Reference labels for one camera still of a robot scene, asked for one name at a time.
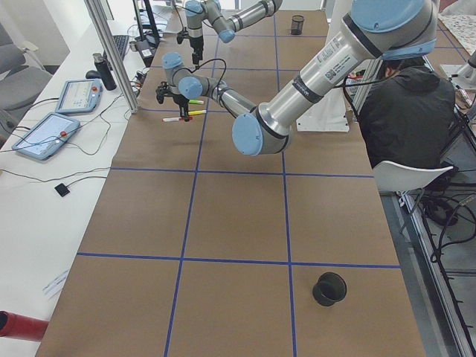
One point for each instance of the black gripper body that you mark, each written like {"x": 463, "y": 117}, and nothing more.
{"x": 195, "y": 43}
{"x": 181, "y": 100}

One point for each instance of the red capped white marker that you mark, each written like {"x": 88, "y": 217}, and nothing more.
{"x": 177, "y": 119}

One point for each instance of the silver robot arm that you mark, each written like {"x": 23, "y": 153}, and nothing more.
{"x": 369, "y": 30}
{"x": 199, "y": 12}

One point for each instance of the yellow highlighter marker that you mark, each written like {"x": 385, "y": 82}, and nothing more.
{"x": 197, "y": 112}

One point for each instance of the black water bottle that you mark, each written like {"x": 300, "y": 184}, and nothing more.
{"x": 104, "y": 71}

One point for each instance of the black keyboard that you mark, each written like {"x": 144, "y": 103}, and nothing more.
{"x": 121, "y": 43}

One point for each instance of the upper teach pendant tablet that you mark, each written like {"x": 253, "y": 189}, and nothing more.
{"x": 79, "y": 96}

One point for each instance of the teach pendant tablet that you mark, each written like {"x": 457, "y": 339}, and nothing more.
{"x": 79, "y": 96}
{"x": 47, "y": 136}

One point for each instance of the far black mesh cup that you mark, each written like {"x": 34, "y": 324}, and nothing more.
{"x": 297, "y": 25}

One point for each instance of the black mesh cup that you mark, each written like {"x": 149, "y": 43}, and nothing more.
{"x": 297, "y": 25}
{"x": 329, "y": 289}

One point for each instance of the brown paper table cover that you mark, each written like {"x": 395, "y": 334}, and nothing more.
{"x": 194, "y": 249}

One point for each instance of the lower teach pendant tablet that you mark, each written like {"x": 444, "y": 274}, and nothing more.
{"x": 47, "y": 136}

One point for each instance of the small black square puck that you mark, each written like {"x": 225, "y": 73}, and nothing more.
{"x": 62, "y": 189}

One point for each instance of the grey office chair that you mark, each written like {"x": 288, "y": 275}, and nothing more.
{"x": 20, "y": 87}

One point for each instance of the white chair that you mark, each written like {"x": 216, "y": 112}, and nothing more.
{"x": 393, "y": 177}

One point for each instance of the person in black jacket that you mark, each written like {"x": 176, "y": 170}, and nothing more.
{"x": 406, "y": 117}

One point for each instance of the near black mesh cup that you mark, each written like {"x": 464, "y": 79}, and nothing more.
{"x": 329, "y": 289}

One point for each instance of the red fire extinguisher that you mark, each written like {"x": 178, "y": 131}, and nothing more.
{"x": 22, "y": 327}

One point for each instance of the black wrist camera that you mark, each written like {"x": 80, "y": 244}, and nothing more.
{"x": 181, "y": 36}
{"x": 162, "y": 91}

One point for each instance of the aluminium frame post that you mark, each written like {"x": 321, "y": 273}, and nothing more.
{"x": 99, "y": 20}

